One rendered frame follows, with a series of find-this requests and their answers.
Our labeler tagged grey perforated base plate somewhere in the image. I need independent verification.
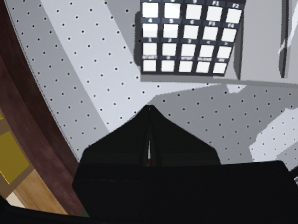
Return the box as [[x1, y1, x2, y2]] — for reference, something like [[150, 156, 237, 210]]
[[4, 0, 298, 172]]

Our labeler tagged grey plate washer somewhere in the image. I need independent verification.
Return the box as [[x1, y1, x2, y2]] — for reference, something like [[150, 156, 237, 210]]
[[140, 0, 298, 89]]

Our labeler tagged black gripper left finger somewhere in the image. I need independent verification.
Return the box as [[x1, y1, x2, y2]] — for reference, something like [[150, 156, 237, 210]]
[[78, 105, 149, 167]]

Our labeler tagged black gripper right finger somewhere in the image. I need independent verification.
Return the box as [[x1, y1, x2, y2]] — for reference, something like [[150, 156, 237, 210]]
[[149, 105, 221, 166]]

